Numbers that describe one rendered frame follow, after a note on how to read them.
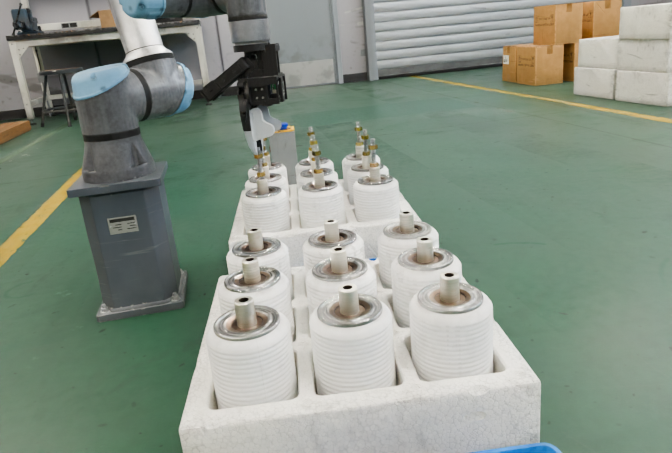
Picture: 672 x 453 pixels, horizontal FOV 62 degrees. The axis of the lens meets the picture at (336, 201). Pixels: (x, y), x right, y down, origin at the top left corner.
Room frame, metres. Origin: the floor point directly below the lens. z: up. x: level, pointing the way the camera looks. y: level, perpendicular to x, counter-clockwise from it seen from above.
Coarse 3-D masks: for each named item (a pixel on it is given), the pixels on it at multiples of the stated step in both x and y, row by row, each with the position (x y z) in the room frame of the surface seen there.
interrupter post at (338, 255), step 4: (332, 248) 0.70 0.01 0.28; (336, 248) 0.70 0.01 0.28; (340, 248) 0.70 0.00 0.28; (344, 248) 0.70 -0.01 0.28; (332, 252) 0.69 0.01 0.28; (336, 252) 0.69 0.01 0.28; (340, 252) 0.68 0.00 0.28; (344, 252) 0.69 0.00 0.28; (332, 256) 0.69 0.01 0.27; (336, 256) 0.68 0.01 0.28; (340, 256) 0.68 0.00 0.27; (344, 256) 0.69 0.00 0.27; (332, 260) 0.69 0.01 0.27; (336, 260) 0.68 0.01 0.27; (340, 260) 0.68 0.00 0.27; (344, 260) 0.69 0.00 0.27; (332, 264) 0.69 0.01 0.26; (336, 264) 0.68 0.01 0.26; (340, 264) 0.68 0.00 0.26; (344, 264) 0.69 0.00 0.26; (332, 268) 0.69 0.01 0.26; (336, 268) 0.69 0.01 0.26; (340, 268) 0.68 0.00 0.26; (344, 268) 0.69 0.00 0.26; (336, 272) 0.69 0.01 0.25; (340, 272) 0.68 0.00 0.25
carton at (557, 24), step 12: (540, 12) 4.67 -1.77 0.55; (552, 12) 4.51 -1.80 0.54; (564, 12) 4.49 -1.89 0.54; (576, 12) 4.51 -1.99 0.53; (540, 24) 4.66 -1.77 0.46; (552, 24) 4.51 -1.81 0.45; (564, 24) 4.49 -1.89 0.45; (576, 24) 4.51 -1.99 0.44; (540, 36) 4.66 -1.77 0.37; (552, 36) 4.50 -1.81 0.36; (564, 36) 4.49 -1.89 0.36; (576, 36) 4.51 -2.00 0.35
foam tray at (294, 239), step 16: (240, 208) 1.26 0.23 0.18; (352, 208) 1.18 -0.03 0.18; (400, 208) 1.15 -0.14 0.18; (240, 224) 1.14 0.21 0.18; (352, 224) 1.07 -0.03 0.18; (368, 224) 1.06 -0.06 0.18; (384, 224) 1.06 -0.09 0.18; (240, 240) 1.04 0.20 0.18; (288, 240) 1.05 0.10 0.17; (304, 240) 1.05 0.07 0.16; (368, 240) 1.06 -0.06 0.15; (368, 256) 1.06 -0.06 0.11
